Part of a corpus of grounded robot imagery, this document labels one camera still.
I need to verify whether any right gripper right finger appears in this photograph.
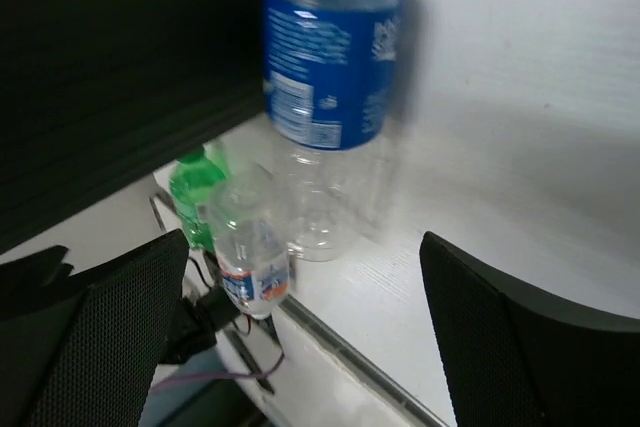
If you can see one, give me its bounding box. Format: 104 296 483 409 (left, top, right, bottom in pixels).
419 232 639 426

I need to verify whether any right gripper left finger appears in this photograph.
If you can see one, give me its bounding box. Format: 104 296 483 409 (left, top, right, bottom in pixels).
1 230 189 426

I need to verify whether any green plastic soda bottle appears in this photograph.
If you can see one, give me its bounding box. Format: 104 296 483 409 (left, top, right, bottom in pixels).
169 145 227 252

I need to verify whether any black ribbed plastic bin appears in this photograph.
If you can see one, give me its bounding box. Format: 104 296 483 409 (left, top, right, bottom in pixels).
1 0 263 251

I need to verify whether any clear bottle white blue label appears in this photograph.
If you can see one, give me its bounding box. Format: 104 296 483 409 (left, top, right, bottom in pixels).
206 164 291 320

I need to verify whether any aluminium rail frame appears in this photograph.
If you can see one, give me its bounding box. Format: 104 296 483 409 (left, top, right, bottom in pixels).
280 297 446 426

